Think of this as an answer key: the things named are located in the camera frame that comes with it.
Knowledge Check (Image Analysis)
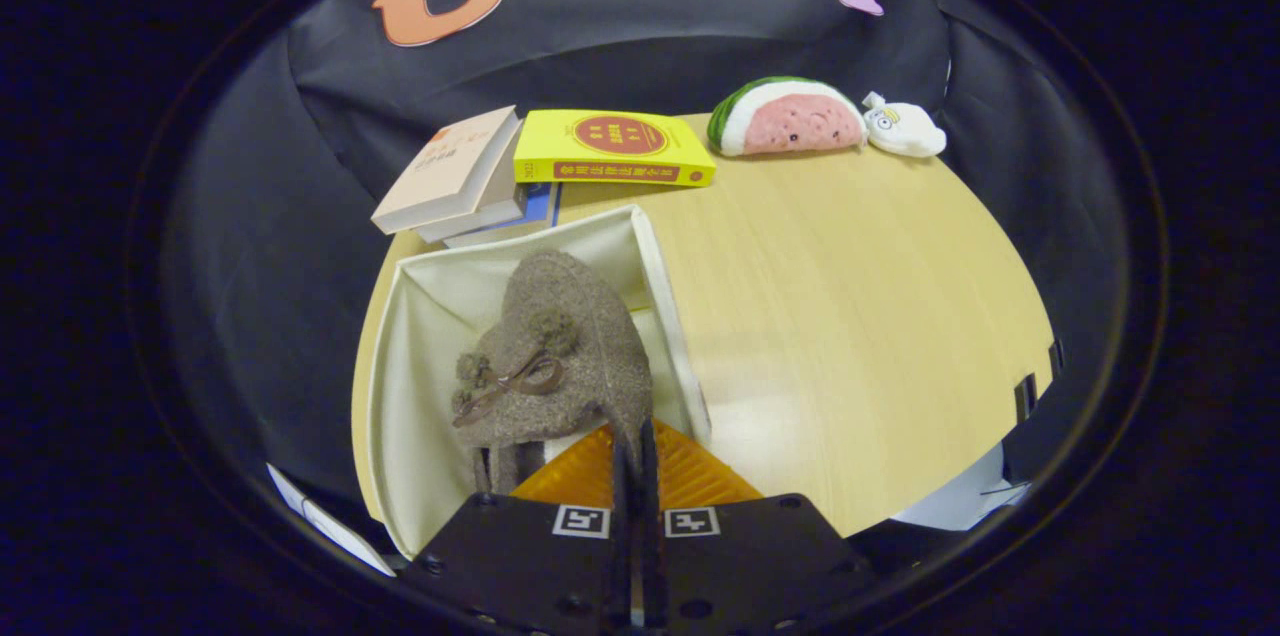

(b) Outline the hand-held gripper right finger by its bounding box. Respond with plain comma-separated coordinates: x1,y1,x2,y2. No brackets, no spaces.
640,416,877,636

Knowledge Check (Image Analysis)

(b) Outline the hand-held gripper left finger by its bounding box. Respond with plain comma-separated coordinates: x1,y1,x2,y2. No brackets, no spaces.
405,421,637,636

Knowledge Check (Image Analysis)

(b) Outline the cream fabric storage box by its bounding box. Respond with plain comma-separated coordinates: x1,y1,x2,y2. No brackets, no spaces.
365,204,713,562

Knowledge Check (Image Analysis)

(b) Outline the brown suede shoe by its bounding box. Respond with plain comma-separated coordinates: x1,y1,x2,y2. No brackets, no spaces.
450,249,656,497

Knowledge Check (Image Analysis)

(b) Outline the white paper sheet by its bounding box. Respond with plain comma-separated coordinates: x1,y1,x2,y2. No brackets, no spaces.
265,461,396,577
890,441,1031,532

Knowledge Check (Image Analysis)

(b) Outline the white book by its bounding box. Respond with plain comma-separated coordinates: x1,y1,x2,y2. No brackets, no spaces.
415,131,531,244

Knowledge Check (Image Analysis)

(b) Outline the blue book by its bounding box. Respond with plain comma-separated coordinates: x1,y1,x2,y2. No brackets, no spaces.
440,181,561,249

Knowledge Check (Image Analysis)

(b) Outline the beige book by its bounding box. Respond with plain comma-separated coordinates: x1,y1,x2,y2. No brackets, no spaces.
370,106,523,236

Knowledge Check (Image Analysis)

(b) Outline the black backdrop cloth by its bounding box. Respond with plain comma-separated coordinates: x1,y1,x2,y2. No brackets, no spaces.
160,0,1126,517

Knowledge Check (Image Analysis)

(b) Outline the yellow book with red circle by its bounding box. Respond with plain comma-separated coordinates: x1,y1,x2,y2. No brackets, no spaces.
513,109,717,188

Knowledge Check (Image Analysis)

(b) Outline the watermelon slice plush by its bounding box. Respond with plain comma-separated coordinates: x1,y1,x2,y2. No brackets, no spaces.
707,76,869,158

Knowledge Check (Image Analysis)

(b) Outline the white duck plush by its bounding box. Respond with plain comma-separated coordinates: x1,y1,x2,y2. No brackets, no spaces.
862,92,947,159

